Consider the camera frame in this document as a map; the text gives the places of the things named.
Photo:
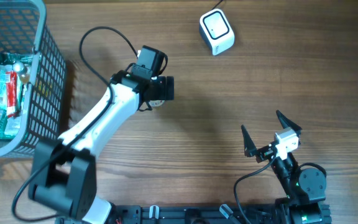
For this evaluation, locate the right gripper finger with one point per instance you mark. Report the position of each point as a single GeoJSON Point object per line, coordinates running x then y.
{"type": "Point", "coordinates": [249, 146]}
{"type": "Point", "coordinates": [287, 123]}

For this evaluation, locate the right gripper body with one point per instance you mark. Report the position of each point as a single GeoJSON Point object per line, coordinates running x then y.
{"type": "Point", "coordinates": [264, 152]}

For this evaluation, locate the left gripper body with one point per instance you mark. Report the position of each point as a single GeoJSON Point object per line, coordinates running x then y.
{"type": "Point", "coordinates": [163, 91]}

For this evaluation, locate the Knorr jar green lid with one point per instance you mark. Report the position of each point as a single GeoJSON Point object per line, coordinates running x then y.
{"type": "Point", "coordinates": [156, 103]}

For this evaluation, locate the red white tube package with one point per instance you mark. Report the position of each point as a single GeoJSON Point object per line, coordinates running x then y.
{"type": "Point", "coordinates": [11, 92]}

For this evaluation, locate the green 3M gloves package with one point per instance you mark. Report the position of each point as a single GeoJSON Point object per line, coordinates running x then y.
{"type": "Point", "coordinates": [9, 127]}

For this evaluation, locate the yellow oil bottle silver cap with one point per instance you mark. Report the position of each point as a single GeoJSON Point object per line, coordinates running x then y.
{"type": "Point", "coordinates": [22, 71]}

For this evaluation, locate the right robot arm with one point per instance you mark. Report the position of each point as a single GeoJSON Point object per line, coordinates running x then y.
{"type": "Point", "coordinates": [304, 185]}

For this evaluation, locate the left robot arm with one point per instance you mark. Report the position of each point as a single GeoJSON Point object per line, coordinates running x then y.
{"type": "Point", "coordinates": [63, 176]}

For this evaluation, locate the white barcode scanner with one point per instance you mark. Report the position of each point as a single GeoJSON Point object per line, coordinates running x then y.
{"type": "Point", "coordinates": [216, 31]}

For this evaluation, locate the grey plastic mesh basket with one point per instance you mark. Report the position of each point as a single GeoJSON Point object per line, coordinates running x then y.
{"type": "Point", "coordinates": [23, 30]}

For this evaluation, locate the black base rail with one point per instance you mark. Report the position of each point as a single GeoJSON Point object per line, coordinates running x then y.
{"type": "Point", "coordinates": [194, 214]}

